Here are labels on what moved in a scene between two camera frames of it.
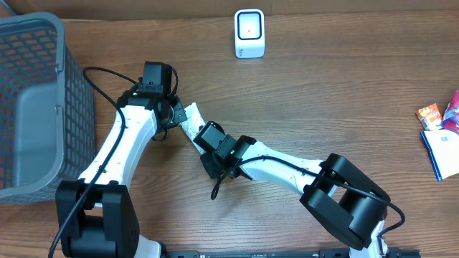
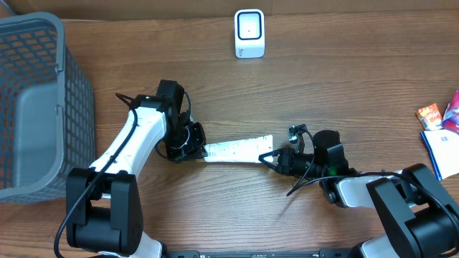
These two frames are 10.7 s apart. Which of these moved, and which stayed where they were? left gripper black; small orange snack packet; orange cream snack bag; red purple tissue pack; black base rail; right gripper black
Moved: right gripper black; left gripper black
Stayed: orange cream snack bag; black base rail; red purple tissue pack; small orange snack packet
